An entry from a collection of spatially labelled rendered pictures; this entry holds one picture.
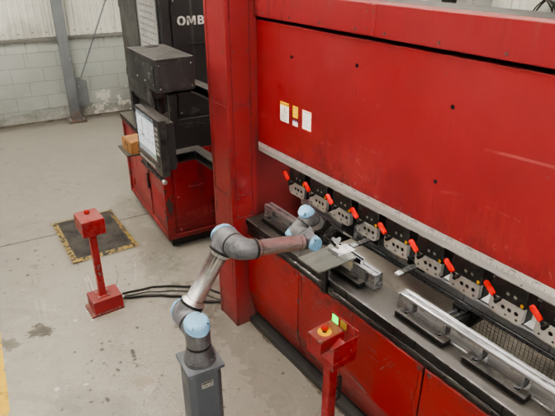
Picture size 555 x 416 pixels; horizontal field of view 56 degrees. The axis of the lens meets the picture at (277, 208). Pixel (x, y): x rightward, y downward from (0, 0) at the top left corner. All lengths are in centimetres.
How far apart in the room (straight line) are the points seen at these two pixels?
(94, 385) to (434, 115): 266
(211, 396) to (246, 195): 139
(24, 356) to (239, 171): 196
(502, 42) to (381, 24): 59
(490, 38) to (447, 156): 49
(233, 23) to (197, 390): 196
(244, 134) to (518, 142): 179
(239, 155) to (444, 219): 149
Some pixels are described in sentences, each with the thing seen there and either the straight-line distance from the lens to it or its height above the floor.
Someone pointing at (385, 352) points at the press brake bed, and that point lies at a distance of 279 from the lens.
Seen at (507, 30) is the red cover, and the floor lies 226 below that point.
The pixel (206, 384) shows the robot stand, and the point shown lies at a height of 69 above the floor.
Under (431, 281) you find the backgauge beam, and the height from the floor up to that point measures 91.
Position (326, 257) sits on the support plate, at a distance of 289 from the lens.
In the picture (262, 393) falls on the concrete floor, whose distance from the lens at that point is 350.
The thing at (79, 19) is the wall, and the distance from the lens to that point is 909.
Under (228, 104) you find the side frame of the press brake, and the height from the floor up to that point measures 167.
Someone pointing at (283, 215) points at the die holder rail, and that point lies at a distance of 338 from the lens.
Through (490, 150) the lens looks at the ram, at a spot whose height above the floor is 183.
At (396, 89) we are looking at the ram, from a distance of 240.
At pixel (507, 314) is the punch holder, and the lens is 232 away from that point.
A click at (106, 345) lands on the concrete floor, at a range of 401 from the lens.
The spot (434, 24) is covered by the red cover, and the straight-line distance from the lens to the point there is 222.
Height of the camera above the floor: 251
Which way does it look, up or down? 26 degrees down
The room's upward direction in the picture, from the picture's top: straight up
